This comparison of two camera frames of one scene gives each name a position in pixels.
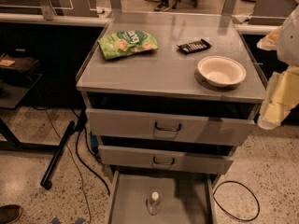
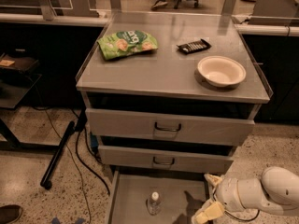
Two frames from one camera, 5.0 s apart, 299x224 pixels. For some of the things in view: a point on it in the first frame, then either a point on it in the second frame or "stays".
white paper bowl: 220,71 stays
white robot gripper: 290,41 → 228,190
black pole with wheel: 47,180 stays
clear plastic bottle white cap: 154,203 stays
